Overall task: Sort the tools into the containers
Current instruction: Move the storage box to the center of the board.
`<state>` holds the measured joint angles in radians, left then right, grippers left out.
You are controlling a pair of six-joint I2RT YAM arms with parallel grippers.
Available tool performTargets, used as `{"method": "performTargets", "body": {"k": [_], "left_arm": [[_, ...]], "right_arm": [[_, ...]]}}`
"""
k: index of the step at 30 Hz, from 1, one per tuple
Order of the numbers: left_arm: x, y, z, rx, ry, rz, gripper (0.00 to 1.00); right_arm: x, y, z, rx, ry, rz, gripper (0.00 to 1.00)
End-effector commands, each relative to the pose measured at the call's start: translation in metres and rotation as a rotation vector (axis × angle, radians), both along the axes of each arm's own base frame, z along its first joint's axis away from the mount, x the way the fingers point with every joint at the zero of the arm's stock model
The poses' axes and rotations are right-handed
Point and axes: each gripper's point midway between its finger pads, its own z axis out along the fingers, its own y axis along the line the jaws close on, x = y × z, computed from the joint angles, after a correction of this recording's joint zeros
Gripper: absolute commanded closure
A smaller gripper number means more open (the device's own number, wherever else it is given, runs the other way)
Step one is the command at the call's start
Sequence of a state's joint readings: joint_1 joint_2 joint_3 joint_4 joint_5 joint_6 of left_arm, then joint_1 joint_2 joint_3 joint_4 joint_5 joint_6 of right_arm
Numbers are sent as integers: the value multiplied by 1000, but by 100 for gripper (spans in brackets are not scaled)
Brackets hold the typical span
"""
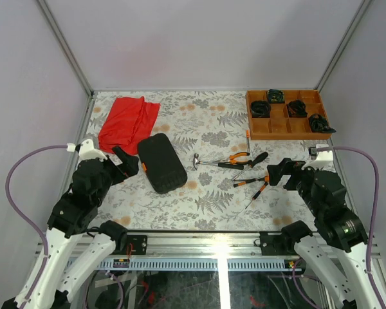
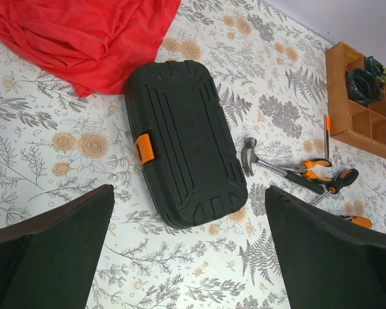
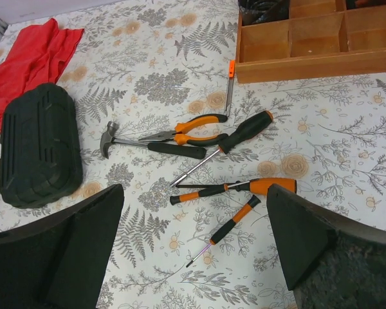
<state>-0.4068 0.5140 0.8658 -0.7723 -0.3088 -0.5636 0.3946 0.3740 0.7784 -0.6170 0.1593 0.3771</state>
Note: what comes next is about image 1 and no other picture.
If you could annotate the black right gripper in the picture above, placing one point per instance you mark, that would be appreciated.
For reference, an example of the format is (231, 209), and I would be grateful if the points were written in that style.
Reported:
(286, 166)

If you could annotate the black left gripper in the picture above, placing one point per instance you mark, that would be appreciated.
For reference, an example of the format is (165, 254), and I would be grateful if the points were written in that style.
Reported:
(131, 161)

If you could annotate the black plastic tool case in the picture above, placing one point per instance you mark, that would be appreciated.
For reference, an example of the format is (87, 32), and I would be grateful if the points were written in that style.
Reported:
(161, 163)

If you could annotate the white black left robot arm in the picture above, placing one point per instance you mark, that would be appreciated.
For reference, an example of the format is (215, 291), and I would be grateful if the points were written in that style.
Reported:
(51, 285)

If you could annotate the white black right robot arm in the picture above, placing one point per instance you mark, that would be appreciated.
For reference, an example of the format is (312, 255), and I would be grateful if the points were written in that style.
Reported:
(352, 285)

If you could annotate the small orange black screwdriver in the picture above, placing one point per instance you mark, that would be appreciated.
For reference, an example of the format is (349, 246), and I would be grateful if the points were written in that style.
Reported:
(257, 194)

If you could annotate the red folded cloth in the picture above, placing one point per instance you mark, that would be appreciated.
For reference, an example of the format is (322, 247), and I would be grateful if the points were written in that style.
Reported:
(129, 121)

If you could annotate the orange black pliers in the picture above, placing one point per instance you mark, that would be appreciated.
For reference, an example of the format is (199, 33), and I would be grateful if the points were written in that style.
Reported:
(235, 161)

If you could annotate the small orange tipped precision screwdriver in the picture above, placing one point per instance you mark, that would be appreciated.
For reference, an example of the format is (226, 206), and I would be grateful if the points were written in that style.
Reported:
(247, 141)

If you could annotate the orange compartment tray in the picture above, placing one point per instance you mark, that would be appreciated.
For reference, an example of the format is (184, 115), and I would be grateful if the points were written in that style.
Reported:
(280, 125)

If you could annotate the steel claw hammer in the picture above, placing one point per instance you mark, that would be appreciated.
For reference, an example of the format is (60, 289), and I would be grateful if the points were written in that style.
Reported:
(196, 161)

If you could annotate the large black handled screwdriver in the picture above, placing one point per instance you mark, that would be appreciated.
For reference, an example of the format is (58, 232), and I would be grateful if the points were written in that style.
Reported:
(258, 159)

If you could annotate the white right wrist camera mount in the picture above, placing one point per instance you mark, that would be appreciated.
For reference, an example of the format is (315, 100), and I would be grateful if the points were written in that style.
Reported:
(320, 156)

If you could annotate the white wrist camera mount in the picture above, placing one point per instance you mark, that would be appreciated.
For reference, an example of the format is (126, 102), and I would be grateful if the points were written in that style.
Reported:
(320, 156)
(86, 150)

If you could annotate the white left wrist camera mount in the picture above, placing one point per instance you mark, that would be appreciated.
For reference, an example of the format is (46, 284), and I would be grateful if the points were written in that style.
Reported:
(86, 150)

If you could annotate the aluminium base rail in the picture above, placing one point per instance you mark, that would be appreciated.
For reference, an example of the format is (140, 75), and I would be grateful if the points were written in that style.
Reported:
(189, 251)

